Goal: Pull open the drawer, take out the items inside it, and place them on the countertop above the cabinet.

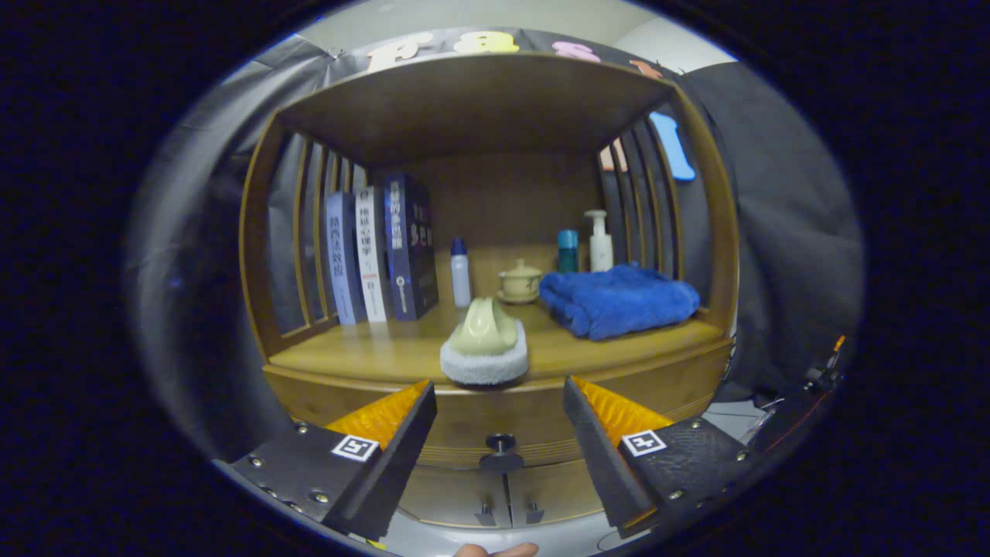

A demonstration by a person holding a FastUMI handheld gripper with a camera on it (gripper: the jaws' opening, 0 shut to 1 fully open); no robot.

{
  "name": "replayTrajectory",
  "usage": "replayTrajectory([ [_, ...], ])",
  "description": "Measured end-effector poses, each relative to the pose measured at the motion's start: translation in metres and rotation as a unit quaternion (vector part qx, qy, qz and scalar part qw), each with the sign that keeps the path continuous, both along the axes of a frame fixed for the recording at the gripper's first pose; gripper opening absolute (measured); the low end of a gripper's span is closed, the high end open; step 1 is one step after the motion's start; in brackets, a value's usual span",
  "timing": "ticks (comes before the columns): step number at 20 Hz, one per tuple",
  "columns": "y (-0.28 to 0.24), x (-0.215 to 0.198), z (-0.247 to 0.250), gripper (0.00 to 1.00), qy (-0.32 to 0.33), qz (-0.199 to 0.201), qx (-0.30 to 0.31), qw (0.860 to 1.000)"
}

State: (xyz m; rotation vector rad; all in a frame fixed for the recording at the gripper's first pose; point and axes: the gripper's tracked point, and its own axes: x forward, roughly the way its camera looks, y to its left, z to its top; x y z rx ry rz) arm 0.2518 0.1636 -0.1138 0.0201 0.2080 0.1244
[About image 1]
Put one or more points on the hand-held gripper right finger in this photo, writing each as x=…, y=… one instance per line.
x=599, y=464

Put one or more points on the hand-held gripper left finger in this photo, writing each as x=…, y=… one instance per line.
x=398, y=464

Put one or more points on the wooden drawer with black knob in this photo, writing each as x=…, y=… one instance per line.
x=495, y=418

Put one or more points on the wooden cabinet door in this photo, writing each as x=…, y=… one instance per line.
x=553, y=491
x=456, y=495

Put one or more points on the wooden cabinet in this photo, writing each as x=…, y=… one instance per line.
x=495, y=201

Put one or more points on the blue folded towel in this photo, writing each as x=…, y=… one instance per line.
x=619, y=302

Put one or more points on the black equipment case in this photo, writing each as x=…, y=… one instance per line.
x=789, y=418

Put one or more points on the white bottle with blue cap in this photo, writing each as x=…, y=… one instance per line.
x=461, y=278

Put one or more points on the beige lidded teacup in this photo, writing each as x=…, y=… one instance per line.
x=520, y=282

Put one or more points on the lavender book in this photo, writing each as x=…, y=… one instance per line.
x=342, y=263

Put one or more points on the white book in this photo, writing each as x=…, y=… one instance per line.
x=371, y=255

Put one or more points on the teal bottle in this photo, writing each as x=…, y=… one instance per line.
x=568, y=251

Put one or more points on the white pump bottle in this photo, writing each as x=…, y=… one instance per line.
x=600, y=247

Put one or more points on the dark blue book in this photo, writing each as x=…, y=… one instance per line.
x=410, y=247

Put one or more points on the orange and black clamp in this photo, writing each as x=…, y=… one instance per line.
x=824, y=371

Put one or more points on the black backdrop cloth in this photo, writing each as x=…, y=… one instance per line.
x=789, y=216

